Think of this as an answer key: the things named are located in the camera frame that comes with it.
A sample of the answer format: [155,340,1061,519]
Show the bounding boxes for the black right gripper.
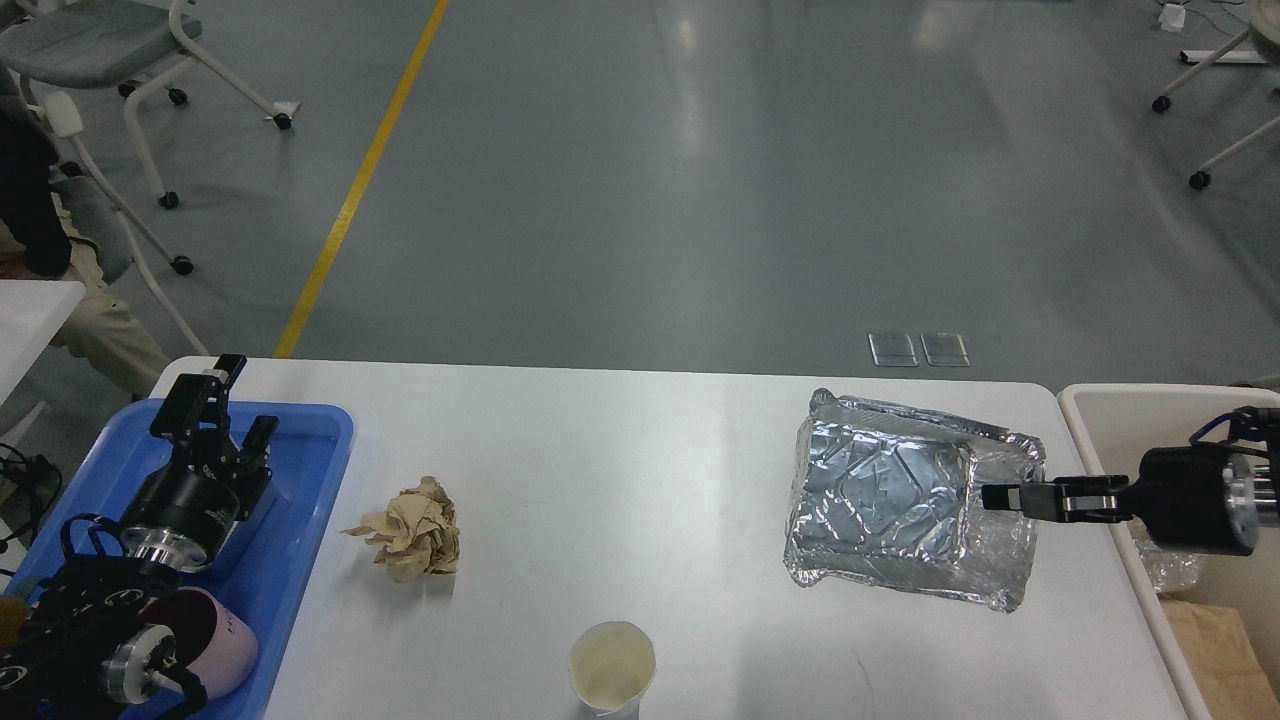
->
[980,445,1260,556]

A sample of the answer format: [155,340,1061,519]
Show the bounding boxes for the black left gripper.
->
[120,354,279,573]

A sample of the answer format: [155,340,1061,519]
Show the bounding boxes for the aluminium foil tray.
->
[783,388,1047,612]

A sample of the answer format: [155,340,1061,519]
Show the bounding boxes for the pink ribbed mug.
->
[150,587,259,700]

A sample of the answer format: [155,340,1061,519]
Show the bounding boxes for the cream paper cup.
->
[568,620,657,719]

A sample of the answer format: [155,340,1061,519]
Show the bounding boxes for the rectangular metal tin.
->
[234,479,279,543]

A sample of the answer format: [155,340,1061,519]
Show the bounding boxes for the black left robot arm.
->
[3,354,279,719]

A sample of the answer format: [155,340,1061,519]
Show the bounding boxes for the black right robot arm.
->
[980,406,1279,556]

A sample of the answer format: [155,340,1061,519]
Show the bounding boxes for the beige plastic bin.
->
[1057,383,1277,719]

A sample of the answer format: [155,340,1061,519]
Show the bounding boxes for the crumpled clear plastic wrap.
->
[1135,539,1204,594]

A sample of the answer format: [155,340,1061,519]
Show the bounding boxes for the blue plastic tray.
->
[6,398,355,719]

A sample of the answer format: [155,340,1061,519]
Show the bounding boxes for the right metal floor plate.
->
[920,332,972,368]

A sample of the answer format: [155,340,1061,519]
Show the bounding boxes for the metal floor plate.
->
[920,332,972,368]
[868,333,919,368]

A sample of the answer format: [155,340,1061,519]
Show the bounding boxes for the crumpled brown paper ball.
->
[342,475,461,584]

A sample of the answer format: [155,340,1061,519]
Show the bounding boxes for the white side table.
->
[1,279,84,400]

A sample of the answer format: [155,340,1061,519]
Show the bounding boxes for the left metal floor plate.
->
[868,333,919,368]

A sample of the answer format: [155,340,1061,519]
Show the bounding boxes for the seated person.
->
[1,69,170,398]

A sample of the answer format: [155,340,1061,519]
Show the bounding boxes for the dark blue home mug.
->
[0,594,29,648]

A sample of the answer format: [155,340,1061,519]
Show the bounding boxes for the grey office chair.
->
[1,1,298,355]

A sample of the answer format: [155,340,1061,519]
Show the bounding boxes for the white floor power adapter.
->
[1157,1,1187,35]

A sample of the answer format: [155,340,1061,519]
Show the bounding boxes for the white chair base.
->
[1144,1,1277,196]

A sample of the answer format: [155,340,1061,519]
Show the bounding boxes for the black cables at left edge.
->
[0,445,63,546]

